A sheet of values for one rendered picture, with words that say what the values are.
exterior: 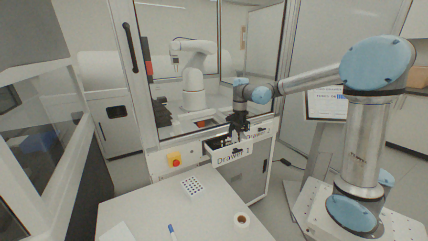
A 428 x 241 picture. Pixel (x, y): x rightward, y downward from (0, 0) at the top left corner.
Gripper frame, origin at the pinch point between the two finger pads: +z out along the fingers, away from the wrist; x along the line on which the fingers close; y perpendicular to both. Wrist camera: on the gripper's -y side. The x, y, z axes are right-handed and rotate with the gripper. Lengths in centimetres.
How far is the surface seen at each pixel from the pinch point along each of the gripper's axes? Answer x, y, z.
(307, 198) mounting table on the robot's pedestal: 18.7, 36.4, 20.5
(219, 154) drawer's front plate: -10.7, -1.1, 6.4
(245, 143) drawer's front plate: 8.3, -1.2, 5.0
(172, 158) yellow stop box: -34.5, -11.3, 6.2
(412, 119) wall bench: 287, 20, 44
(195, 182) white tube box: -26.5, 0.4, 17.9
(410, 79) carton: 312, -4, -4
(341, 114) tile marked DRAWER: 84, 14, -4
